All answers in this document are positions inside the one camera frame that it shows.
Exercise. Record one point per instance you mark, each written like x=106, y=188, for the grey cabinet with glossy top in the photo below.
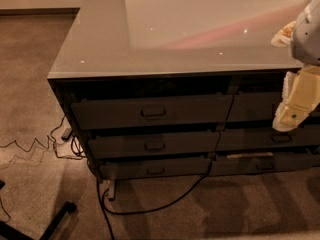
x=128, y=49

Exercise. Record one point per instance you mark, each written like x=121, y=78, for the grey drawer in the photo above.
x=155, y=168
x=153, y=144
x=254, y=106
x=265, y=138
x=175, y=110
x=267, y=162

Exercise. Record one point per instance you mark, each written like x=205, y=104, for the black stand legs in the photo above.
x=27, y=221

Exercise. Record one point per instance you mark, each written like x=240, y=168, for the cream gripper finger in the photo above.
x=283, y=37
x=300, y=97

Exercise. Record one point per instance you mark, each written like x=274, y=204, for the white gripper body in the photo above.
x=307, y=39

